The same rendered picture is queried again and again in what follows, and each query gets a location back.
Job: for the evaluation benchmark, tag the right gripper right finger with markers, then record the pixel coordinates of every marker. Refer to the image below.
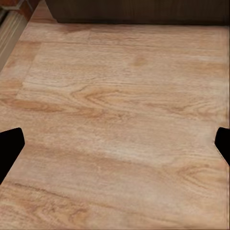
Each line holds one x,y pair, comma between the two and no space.
222,141

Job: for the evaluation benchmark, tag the cabinet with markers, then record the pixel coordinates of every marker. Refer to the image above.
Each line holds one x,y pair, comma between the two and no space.
165,12

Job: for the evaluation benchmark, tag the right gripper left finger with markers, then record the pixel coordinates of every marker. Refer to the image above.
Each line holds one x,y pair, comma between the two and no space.
11,144

